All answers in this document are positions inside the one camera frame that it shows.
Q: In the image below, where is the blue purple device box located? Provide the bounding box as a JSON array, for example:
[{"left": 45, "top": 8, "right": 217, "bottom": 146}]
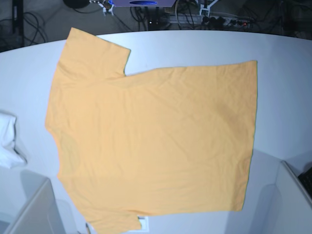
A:
[{"left": 112, "top": 0, "right": 176, "bottom": 7}]

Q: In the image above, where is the yellow orange T-shirt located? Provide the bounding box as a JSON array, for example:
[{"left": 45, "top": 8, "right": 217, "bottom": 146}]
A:
[{"left": 45, "top": 28, "right": 257, "bottom": 234}]

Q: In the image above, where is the white crumpled cloth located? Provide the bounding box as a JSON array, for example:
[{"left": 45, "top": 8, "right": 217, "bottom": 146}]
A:
[{"left": 0, "top": 112, "right": 27, "bottom": 169}]

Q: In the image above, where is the white rectangular table grommet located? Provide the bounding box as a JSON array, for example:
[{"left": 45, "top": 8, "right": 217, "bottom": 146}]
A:
[{"left": 138, "top": 216, "right": 149, "bottom": 232}]

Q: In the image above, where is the black keyboard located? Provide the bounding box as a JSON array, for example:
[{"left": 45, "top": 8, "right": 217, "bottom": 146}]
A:
[{"left": 298, "top": 168, "right": 312, "bottom": 197}]

